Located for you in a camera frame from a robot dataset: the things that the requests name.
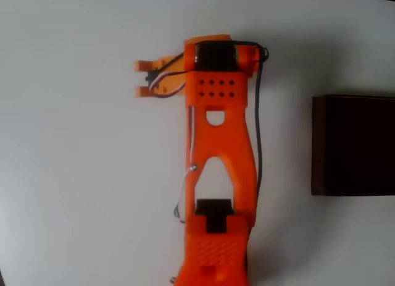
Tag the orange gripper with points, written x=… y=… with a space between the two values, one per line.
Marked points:
x=142 y=92

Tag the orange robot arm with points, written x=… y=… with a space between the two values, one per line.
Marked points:
x=222 y=141

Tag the dark red open box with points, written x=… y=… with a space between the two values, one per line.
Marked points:
x=355 y=147

